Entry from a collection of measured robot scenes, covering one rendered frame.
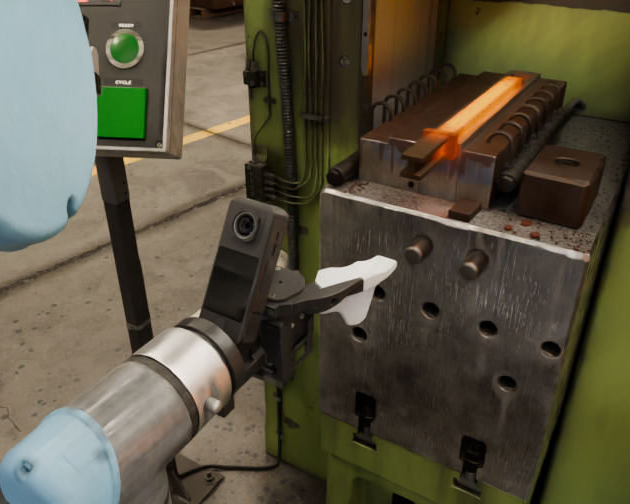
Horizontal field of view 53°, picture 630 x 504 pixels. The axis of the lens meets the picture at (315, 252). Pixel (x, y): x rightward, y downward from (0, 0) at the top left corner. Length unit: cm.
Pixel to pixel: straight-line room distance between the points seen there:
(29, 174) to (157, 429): 27
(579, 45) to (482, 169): 49
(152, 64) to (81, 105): 76
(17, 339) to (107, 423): 190
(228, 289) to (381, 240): 44
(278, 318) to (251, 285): 5
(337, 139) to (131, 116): 36
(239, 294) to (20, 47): 33
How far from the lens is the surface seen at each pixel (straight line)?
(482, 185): 88
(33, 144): 20
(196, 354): 46
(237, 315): 50
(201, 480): 170
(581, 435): 125
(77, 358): 216
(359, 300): 58
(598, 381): 117
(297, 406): 154
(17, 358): 223
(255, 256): 49
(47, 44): 22
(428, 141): 84
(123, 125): 98
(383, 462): 119
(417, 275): 91
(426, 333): 96
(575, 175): 87
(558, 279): 84
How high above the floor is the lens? 130
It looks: 31 degrees down
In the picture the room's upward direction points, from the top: straight up
